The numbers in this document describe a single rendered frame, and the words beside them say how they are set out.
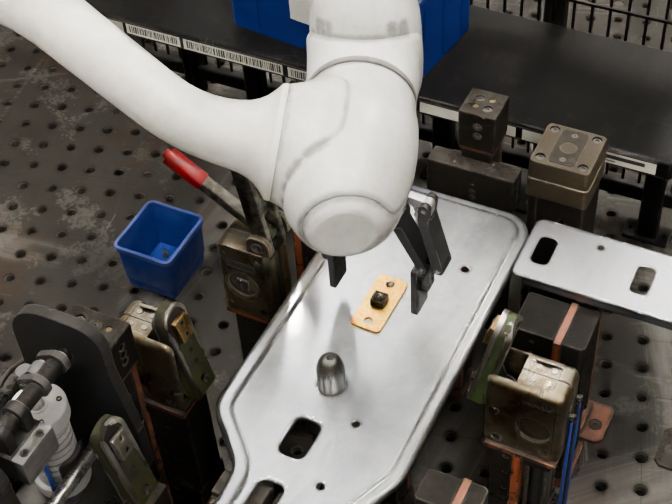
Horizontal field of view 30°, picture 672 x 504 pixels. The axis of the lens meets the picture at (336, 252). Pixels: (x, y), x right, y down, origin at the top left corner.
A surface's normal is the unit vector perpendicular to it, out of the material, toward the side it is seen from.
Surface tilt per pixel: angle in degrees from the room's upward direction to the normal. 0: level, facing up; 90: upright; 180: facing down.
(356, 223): 93
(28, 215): 0
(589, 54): 0
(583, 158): 0
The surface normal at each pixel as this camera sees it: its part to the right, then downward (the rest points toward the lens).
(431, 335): -0.05, -0.69
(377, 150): 0.47, -0.40
